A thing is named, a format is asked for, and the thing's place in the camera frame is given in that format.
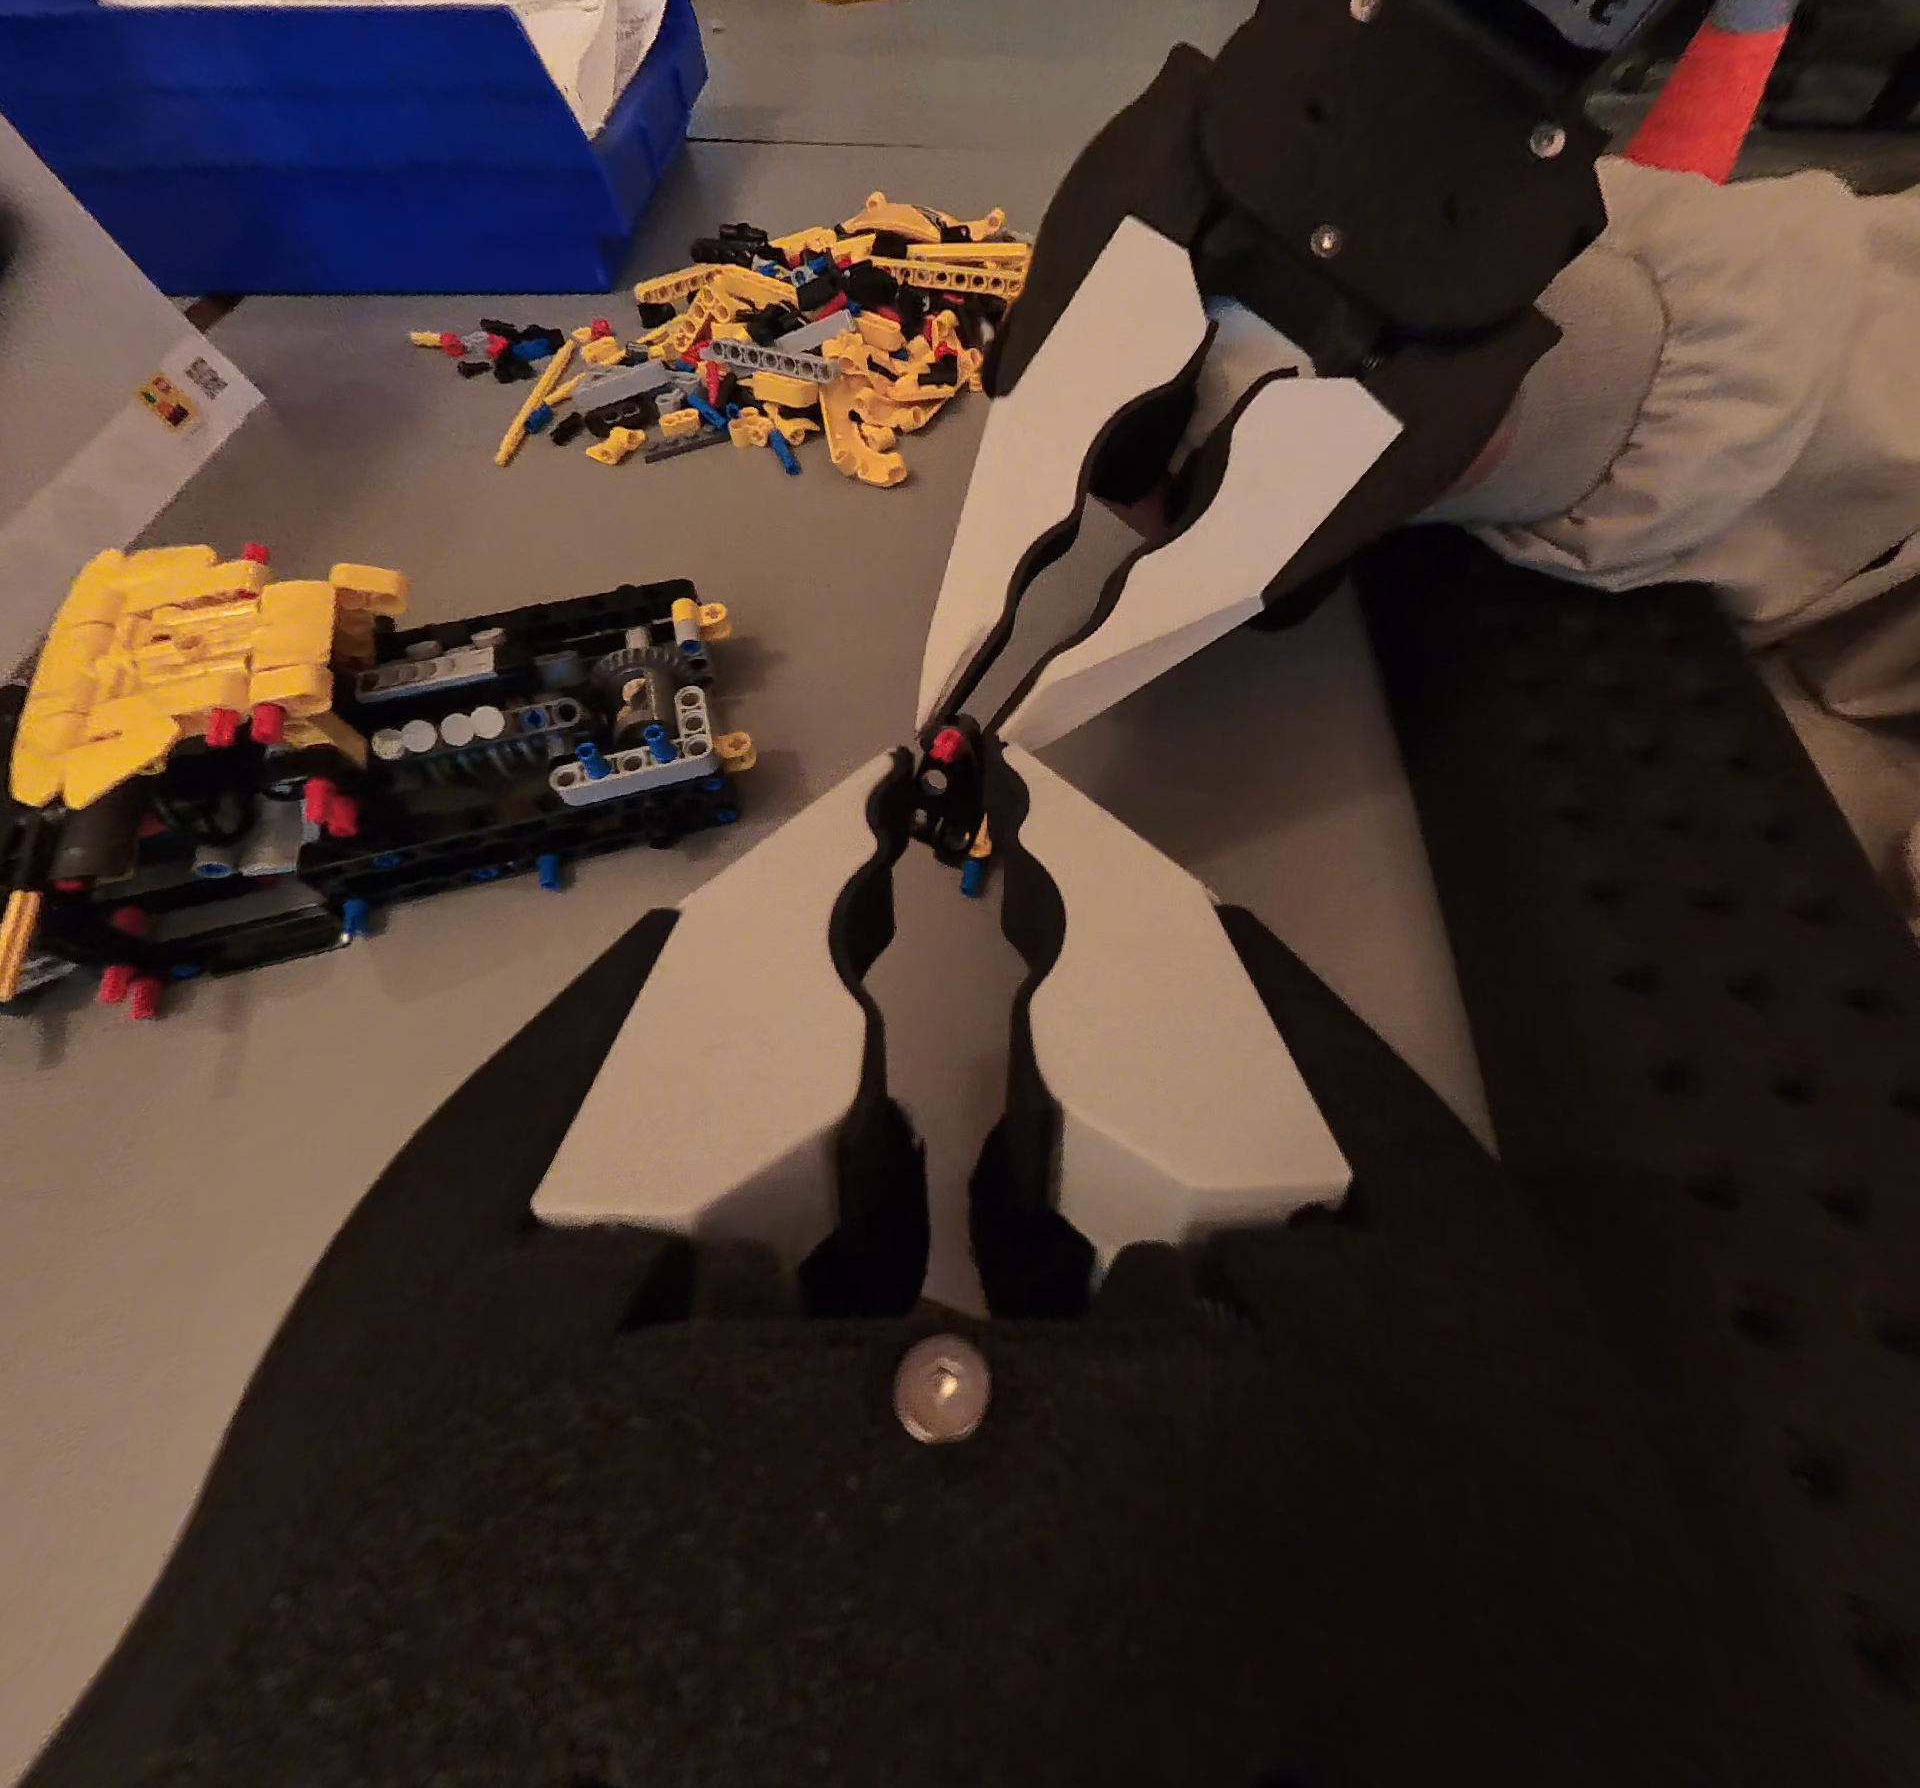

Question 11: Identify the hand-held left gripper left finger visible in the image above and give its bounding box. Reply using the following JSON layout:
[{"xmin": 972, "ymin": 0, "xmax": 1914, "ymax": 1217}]
[{"xmin": 531, "ymin": 747, "xmax": 917, "ymax": 1283}]

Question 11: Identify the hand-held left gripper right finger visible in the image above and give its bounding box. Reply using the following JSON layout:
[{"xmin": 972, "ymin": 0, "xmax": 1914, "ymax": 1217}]
[{"xmin": 992, "ymin": 747, "xmax": 1351, "ymax": 1261}]

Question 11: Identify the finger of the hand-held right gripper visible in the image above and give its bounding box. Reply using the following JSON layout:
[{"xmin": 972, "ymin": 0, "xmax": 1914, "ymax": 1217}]
[
  {"xmin": 994, "ymin": 370, "xmax": 1406, "ymax": 752},
  {"xmin": 915, "ymin": 217, "xmax": 1219, "ymax": 749}
]

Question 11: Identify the small toy brick assembly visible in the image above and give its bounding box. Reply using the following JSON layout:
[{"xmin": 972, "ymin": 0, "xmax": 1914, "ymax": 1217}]
[{"xmin": 912, "ymin": 712, "xmax": 999, "ymax": 901}]

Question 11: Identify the person's right forearm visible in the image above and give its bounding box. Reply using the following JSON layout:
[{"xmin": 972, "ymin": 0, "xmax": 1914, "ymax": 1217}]
[{"xmin": 1409, "ymin": 152, "xmax": 1920, "ymax": 650}]

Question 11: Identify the grey desk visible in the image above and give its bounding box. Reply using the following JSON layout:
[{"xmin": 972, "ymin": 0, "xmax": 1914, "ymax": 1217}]
[{"xmin": 0, "ymin": 0, "xmax": 1501, "ymax": 1788}]

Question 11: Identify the pile of toy bricks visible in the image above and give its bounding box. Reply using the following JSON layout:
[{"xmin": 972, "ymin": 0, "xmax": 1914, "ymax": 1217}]
[{"xmin": 407, "ymin": 190, "xmax": 1035, "ymax": 487}]

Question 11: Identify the orange traffic cone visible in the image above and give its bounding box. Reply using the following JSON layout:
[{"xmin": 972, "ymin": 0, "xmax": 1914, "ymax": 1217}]
[{"xmin": 1624, "ymin": 0, "xmax": 1854, "ymax": 186}]

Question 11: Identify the partly built toy car chassis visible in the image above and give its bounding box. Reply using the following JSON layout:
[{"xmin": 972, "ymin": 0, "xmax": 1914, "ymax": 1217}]
[{"xmin": 0, "ymin": 544, "xmax": 755, "ymax": 1022}]

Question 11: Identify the black perforated chair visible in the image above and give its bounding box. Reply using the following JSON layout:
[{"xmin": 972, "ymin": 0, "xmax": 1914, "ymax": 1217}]
[{"xmin": 1349, "ymin": 528, "xmax": 1920, "ymax": 1788}]

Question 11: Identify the blue plastic bin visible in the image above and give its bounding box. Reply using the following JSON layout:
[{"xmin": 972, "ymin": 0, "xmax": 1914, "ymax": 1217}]
[{"xmin": 0, "ymin": 0, "xmax": 710, "ymax": 297}]

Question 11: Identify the toy car instruction booklet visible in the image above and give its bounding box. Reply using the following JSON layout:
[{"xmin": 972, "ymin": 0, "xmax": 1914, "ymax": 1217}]
[{"xmin": 0, "ymin": 116, "xmax": 270, "ymax": 665}]

